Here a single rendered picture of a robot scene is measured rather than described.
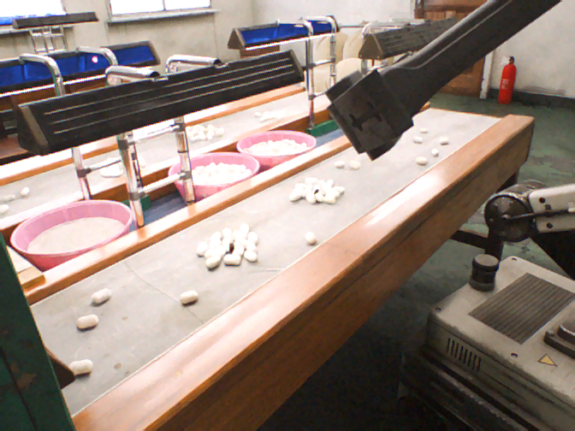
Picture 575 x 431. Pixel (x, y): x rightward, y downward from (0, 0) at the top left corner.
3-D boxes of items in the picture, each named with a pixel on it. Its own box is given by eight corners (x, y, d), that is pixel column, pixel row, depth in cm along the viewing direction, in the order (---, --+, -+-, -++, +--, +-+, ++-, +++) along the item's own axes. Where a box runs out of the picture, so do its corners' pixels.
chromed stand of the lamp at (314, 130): (338, 127, 200) (340, 16, 179) (311, 138, 186) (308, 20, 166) (304, 121, 211) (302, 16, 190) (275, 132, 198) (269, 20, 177)
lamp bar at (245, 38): (340, 32, 204) (340, 14, 201) (242, 50, 163) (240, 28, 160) (326, 32, 209) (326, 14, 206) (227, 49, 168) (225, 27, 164)
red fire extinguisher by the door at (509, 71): (513, 102, 495) (522, 54, 472) (507, 104, 483) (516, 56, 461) (500, 100, 503) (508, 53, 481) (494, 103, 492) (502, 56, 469)
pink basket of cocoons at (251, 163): (273, 183, 147) (271, 156, 143) (240, 221, 125) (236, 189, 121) (199, 176, 155) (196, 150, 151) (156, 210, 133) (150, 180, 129)
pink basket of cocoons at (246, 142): (331, 165, 160) (331, 138, 155) (281, 190, 142) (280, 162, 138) (274, 150, 175) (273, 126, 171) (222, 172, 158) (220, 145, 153)
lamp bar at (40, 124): (305, 82, 107) (305, 50, 104) (42, 158, 66) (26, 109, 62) (280, 79, 112) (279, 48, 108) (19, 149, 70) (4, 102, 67)
